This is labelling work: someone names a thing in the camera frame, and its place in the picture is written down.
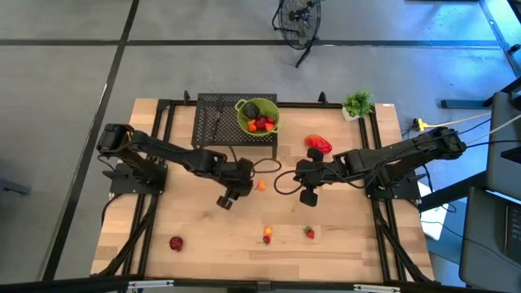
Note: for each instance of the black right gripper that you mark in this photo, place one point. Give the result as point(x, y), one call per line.
point(319, 173)

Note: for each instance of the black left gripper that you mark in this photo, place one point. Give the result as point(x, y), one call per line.
point(240, 177)

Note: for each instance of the dark red plum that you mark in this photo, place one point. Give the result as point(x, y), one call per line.
point(261, 123)

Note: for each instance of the red strawberry green leaves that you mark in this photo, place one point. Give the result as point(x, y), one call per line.
point(310, 234)
point(271, 120)

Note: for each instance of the black kitchen knife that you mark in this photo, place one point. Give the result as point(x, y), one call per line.
point(218, 116)

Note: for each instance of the dark green avocado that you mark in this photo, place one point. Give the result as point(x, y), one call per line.
point(251, 110)

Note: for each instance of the green plastic colander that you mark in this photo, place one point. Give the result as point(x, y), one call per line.
point(267, 106)

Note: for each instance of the dark red pomegranate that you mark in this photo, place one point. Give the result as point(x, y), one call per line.
point(176, 243)

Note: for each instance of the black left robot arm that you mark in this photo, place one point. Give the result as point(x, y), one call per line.
point(171, 150)

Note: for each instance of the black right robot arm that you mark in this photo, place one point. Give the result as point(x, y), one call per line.
point(399, 158)

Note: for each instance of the long red bell pepper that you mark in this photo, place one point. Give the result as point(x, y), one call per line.
point(318, 144)

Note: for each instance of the black perforated metal shelf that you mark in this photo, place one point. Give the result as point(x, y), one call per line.
point(203, 130)

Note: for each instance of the red strawberry long green stem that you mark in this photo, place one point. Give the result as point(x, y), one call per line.
point(266, 239)

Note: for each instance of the green plant in white pot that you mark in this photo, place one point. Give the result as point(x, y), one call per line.
point(358, 105)

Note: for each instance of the yellow power strip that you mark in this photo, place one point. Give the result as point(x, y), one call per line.
point(419, 124)

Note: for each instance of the white floor box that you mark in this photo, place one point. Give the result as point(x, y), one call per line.
point(433, 224)

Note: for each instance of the black desk leg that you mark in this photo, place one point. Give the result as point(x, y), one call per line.
point(456, 191)

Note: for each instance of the black floor fan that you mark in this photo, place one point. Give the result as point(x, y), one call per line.
point(299, 16)

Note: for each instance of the dark floor foot bar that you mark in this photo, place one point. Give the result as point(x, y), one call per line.
point(464, 104)

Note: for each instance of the dark grey side desk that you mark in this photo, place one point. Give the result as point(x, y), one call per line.
point(484, 244)

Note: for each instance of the grey chair base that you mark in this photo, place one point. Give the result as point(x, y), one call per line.
point(12, 188)

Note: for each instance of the black aluminium table frame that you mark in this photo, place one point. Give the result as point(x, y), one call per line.
point(309, 104)

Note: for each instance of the silver metal bracket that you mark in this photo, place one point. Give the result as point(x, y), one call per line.
point(376, 288)
point(150, 284)

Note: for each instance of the black overhead frame beam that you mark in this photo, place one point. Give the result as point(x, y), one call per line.
point(61, 287)

